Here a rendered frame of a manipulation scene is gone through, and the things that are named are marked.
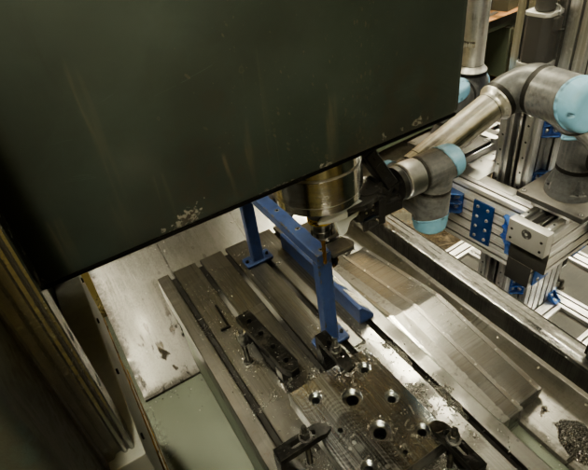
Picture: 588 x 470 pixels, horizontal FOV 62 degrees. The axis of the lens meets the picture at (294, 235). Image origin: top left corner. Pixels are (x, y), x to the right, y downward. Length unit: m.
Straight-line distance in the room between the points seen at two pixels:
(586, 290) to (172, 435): 1.96
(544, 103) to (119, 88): 0.95
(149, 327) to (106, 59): 1.40
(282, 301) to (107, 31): 1.13
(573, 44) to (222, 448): 1.61
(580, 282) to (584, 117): 1.58
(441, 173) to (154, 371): 1.18
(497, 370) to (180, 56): 1.32
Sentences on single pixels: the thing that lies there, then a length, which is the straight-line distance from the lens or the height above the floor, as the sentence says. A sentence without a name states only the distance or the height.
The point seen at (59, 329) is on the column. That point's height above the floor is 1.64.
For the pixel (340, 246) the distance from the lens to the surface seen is 1.20.
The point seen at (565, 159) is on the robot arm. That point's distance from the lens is 1.69.
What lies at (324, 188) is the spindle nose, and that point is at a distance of 0.78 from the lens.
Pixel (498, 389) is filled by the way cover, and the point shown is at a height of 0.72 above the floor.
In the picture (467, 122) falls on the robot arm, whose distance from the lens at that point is 1.24.
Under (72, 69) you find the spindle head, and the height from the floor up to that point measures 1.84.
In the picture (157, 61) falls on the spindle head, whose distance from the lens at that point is 0.55.
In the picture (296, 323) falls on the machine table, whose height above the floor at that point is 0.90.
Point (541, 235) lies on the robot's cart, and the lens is 1.66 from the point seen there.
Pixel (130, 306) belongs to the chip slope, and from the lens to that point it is 1.88.
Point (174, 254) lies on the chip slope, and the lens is 1.95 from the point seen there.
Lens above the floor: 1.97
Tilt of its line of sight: 37 degrees down
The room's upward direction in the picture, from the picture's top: 8 degrees counter-clockwise
